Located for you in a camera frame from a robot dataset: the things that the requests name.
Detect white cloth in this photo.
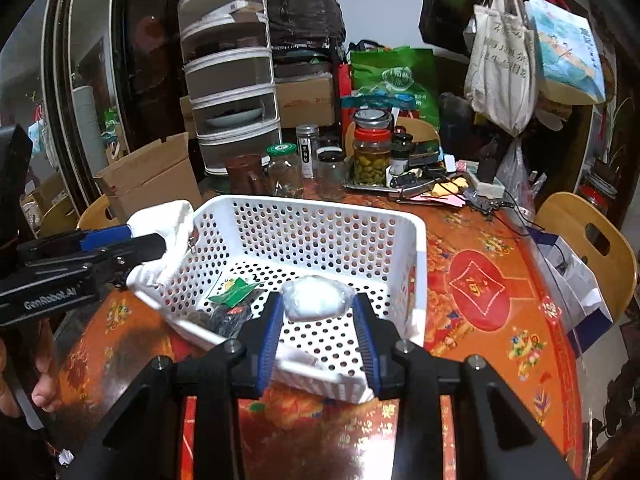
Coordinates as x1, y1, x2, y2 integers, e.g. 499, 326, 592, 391
127, 200, 194, 288

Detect dark knitted soft item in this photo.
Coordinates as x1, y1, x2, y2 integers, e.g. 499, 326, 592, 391
186, 301, 253, 338

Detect green plastic packet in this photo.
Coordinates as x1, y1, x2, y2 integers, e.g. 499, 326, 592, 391
207, 278, 259, 308

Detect person's left hand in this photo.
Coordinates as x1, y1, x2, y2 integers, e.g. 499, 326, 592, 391
1, 318, 62, 418

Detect left wooden chair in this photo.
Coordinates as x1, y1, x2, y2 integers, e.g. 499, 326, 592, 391
77, 195, 120, 231

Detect wooden chair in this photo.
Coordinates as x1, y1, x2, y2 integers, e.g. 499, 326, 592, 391
77, 195, 120, 231
535, 192, 638, 322

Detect brown cardboard box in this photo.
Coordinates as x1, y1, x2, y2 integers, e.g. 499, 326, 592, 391
94, 132, 203, 223

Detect brown ceramic cup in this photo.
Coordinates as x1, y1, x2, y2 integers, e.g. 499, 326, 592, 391
224, 154, 267, 195

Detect white perforated plastic basket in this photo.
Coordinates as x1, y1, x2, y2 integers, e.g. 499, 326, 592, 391
126, 194, 429, 406

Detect green lid glass jar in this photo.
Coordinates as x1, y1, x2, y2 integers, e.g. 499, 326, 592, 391
267, 143, 304, 198

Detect white blue paper bag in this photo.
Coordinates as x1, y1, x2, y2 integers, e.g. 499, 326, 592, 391
527, 228, 613, 356

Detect empty clear glass jar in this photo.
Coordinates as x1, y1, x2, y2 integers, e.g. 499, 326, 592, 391
318, 148, 345, 202

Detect tall silver lid jar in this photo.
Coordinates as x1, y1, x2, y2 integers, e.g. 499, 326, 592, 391
296, 124, 319, 180

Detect grey stacked drawer unit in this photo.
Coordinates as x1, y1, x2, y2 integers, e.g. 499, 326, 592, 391
178, 0, 282, 176

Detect right wooden chair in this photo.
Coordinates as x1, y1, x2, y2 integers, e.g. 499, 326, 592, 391
535, 192, 638, 322

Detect red lid pickle jar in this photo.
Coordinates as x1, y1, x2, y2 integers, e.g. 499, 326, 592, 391
352, 108, 393, 185

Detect black garbage bag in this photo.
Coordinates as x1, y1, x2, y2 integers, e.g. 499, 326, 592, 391
267, 0, 346, 46

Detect green shopping bag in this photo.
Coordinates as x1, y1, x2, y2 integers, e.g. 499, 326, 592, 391
349, 47, 439, 129

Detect beige canvas tote bag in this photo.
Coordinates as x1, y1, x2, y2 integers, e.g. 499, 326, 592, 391
464, 0, 538, 136

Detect blue illustrated paper bag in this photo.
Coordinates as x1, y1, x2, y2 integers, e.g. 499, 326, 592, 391
525, 0, 605, 105

